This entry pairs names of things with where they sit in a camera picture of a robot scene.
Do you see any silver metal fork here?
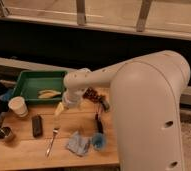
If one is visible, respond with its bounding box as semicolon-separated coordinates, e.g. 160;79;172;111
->
45;127;60;157

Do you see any white paper cup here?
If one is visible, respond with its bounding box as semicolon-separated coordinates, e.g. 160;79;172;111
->
8;96;28;117

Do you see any yellow banana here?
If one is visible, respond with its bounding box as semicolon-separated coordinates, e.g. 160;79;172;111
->
38;89;60;99

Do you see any green plastic tray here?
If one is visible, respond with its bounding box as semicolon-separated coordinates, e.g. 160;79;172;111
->
12;70;67;105

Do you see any small metal can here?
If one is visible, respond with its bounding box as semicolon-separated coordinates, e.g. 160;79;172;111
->
0;127;15;142

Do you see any blue dish brush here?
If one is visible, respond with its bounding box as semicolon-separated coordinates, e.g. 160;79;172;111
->
91;114;106;150

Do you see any blue object at table edge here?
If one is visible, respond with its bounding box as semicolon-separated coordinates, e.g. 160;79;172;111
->
0;89;13;102

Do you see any dark grape bunch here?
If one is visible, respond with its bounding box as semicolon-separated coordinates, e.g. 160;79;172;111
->
83;87;110;112

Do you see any black rectangular block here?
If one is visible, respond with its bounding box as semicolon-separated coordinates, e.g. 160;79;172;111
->
32;115;43;137

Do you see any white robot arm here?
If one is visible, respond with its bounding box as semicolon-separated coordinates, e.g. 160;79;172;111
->
63;50;191;171

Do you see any crumpled blue cloth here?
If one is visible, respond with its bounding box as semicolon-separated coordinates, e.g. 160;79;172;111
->
66;131;90;157

